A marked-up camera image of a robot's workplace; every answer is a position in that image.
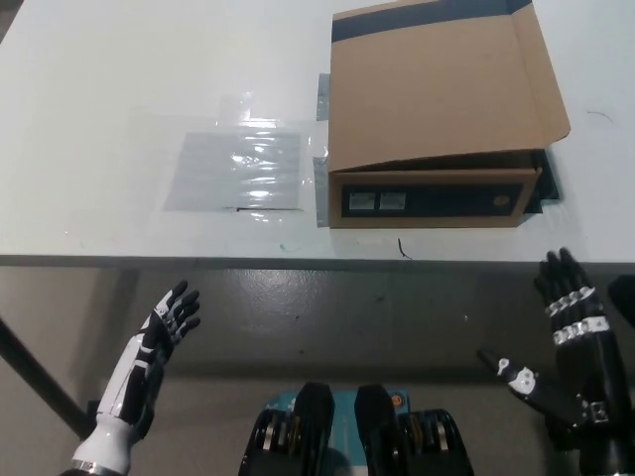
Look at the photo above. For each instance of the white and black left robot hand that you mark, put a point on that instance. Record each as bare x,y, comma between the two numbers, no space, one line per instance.
149,347

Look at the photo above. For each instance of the black metal table leg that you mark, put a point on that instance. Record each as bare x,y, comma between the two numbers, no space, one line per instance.
39,369

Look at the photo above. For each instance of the brown cardboard storage box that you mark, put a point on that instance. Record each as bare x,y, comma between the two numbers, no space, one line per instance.
426,89

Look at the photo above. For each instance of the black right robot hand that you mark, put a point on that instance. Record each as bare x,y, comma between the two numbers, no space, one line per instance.
590,367

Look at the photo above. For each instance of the clear plastic sleeve with paper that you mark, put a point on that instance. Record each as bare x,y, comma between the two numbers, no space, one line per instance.
233,168

